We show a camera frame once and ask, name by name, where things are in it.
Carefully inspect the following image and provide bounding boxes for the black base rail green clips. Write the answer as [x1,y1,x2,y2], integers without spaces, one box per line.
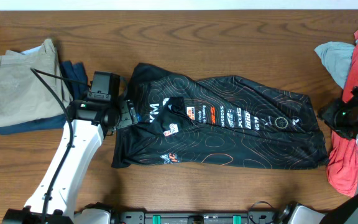
[73,201,323,224]

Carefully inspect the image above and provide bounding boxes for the black printed cycling jersey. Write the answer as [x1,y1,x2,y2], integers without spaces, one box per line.
[112,63,329,170]

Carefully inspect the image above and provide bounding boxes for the folded beige trousers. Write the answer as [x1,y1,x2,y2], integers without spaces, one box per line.
[0,39,63,127]

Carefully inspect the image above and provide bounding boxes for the folded navy blue garment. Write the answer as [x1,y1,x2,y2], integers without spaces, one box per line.
[0,61,89,135]

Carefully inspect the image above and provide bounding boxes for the light grey-blue garment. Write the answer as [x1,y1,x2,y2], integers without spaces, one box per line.
[314,42,355,89]

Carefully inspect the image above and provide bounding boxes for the light blue folded garment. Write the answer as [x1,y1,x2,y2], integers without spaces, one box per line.
[21,45,41,55]

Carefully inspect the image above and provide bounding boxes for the red crumpled garment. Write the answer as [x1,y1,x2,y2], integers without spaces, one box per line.
[326,30,358,197]

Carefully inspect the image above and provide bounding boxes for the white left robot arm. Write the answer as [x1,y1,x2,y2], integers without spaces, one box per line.
[2,100,138,224]

